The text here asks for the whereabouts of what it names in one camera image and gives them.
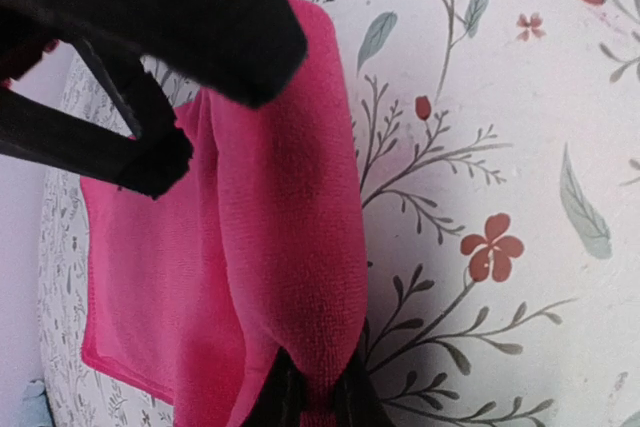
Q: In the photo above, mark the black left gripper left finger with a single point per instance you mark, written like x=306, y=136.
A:
x=281, y=400

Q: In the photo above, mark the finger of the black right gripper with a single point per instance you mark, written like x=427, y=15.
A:
x=150, y=161
x=248, y=50

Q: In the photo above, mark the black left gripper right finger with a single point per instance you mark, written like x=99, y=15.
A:
x=356, y=403

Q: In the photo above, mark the pink towel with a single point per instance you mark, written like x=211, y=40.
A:
x=259, y=246

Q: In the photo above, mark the light blue towel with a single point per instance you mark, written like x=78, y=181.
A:
x=34, y=410

